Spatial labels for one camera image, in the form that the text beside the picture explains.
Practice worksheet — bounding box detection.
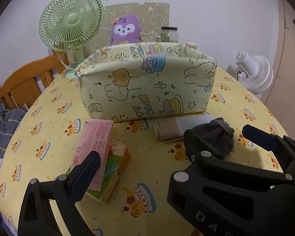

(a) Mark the wooden bed headboard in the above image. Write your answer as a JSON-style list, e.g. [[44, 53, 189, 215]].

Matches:
[[0, 51, 68, 110]]

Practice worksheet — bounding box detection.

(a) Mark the patterned fabric storage box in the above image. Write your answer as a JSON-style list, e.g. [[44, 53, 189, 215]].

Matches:
[[76, 43, 217, 122]]

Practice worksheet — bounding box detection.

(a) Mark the grey plaid blanket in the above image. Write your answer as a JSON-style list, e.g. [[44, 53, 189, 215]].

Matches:
[[0, 103, 27, 158]]

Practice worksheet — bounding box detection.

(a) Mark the glass jar with lid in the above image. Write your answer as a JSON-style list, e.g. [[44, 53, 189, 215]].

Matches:
[[156, 27, 179, 43]]

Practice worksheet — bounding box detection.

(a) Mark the pink paper packet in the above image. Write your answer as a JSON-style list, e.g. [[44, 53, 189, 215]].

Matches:
[[70, 119, 113, 191]]

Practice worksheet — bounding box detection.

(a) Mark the yellow cartoon tablecloth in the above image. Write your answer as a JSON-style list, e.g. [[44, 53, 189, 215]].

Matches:
[[0, 68, 286, 235]]

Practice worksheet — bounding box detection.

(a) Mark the white standing fan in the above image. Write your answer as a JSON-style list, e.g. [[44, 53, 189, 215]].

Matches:
[[228, 51, 274, 95]]

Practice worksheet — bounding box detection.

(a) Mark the green cartoon board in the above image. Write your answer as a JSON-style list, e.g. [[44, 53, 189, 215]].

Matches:
[[83, 2, 170, 56]]

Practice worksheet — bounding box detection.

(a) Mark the green desk fan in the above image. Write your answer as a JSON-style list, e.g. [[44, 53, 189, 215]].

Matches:
[[39, 0, 104, 79]]

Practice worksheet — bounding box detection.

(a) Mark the beige white cloth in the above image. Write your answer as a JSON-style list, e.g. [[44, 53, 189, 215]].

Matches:
[[154, 113, 214, 142]]

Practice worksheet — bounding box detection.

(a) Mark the purple plush bunny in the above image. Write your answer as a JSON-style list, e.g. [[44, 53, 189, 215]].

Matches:
[[110, 15, 141, 45]]

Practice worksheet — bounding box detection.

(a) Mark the cotton swab container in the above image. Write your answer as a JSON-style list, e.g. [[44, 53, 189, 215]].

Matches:
[[186, 42, 198, 50]]

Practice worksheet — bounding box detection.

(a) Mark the green tissue pack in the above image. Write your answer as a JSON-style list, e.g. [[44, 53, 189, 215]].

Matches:
[[66, 139, 132, 204]]

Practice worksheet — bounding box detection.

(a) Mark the dark grey sock bundle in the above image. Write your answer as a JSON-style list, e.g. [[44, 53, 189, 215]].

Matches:
[[183, 117, 234, 162]]

